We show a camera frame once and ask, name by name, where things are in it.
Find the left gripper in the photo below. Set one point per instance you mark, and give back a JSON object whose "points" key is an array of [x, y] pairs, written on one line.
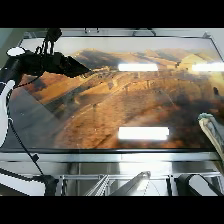
{"points": [[65, 65]]}

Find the tan garment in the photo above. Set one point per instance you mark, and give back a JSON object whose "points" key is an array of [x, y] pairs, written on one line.
{"points": [[213, 133]]}

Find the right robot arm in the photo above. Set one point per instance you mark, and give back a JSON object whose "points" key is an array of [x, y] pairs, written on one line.
{"points": [[196, 185]]}

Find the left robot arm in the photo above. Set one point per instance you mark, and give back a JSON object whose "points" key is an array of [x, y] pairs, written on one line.
{"points": [[13, 65]]}

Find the silver frame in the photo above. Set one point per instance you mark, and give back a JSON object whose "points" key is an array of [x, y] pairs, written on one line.
{"points": [[110, 160]]}

